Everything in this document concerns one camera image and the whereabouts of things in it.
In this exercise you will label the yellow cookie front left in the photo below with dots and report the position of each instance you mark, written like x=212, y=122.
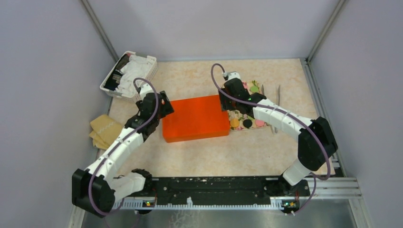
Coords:
x=234, y=123

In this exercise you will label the pink cookie front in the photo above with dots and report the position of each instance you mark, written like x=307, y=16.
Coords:
x=259, y=123

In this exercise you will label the pink cookie back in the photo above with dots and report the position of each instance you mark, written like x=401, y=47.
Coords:
x=245, y=85

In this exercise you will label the dark item in basket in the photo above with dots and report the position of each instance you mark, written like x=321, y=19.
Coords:
x=113, y=79

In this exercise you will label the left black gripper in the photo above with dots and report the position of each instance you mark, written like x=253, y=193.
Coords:
x=167, y=108

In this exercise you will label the yellow folded cloth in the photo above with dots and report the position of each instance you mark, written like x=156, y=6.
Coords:
x=104, y=131

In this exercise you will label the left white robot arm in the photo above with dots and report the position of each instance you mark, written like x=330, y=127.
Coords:
x=97, y=188

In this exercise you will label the floral serving tray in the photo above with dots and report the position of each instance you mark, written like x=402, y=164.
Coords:
x=236, y=114

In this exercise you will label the metal tongs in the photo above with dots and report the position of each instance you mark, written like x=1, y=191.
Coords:
x=278, y=96

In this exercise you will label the white plastic basket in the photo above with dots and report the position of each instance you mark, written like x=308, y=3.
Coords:
x=137, y=83

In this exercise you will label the green cookie back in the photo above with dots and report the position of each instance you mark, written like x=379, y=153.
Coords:
x=254, y=89

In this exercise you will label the orange cookie box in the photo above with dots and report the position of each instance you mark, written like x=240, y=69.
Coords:
x=187, y=132

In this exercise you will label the orange box lid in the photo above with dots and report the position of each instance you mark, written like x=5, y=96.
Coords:
x=199, y=110

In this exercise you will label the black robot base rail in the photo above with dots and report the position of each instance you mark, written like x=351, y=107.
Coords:
x=231, y=191

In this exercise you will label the pink cookie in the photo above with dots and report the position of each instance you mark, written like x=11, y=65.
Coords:
x=259, y=123
x=245, y=85

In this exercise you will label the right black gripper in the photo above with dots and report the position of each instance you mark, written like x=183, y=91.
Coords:
x=225, y=105

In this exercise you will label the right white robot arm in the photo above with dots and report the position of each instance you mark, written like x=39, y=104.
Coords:
x=315, y=140

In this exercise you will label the black cookie front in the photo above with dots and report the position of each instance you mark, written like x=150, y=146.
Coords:
x=247, y=123

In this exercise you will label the white cloth in basket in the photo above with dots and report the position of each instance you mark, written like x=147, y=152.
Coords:
x=136, y=67

